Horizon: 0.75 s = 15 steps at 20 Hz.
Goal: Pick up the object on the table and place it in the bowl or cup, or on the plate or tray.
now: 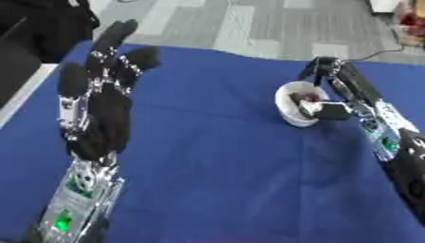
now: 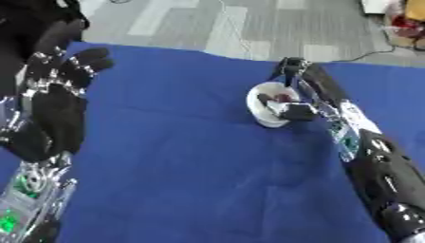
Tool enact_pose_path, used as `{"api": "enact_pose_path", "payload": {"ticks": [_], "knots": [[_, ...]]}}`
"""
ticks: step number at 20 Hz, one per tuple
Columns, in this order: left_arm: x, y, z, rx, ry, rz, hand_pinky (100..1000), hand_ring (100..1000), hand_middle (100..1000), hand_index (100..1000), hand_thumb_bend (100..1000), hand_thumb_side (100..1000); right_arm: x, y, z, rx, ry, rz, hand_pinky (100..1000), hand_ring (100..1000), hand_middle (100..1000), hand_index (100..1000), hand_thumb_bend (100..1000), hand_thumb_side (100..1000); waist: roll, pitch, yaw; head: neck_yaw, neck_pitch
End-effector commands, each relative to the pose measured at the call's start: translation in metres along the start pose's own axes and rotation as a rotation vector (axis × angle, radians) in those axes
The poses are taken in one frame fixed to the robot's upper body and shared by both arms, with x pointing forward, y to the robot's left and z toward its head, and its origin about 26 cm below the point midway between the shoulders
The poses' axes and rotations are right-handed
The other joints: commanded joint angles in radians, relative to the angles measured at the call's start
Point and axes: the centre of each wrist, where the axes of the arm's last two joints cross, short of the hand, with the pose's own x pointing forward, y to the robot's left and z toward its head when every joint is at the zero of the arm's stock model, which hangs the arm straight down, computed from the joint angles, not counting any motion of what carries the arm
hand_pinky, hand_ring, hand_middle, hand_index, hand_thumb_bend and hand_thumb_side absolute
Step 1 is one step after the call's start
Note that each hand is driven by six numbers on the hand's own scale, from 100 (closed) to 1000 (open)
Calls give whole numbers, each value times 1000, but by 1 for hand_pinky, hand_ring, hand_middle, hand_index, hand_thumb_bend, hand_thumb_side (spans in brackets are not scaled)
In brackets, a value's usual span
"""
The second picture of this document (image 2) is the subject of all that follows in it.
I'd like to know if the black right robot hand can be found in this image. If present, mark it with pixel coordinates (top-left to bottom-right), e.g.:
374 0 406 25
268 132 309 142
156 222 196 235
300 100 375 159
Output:
255 56 352 122

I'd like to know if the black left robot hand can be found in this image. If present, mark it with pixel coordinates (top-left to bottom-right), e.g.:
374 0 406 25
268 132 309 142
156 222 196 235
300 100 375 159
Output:
0 18 117 163

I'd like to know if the white round bowl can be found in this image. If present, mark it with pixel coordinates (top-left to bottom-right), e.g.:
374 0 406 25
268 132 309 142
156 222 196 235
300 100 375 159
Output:
244 81 305 129

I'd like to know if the white box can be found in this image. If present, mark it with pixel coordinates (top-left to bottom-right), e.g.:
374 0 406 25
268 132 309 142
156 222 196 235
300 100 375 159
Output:
360 0 394 15

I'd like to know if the small red object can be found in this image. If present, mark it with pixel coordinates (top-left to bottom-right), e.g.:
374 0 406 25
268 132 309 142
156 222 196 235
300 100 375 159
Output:
273 93 296 103

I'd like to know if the red and white bag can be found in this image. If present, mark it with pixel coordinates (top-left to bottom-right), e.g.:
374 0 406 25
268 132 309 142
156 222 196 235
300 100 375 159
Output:
381 12 425 40

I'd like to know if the yellow object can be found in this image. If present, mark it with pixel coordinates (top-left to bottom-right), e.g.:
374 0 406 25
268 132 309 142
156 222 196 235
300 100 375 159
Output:
403 0 425 22

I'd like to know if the black floor cable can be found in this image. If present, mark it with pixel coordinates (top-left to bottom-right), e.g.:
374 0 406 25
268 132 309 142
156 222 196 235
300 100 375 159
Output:
330 18 425 64

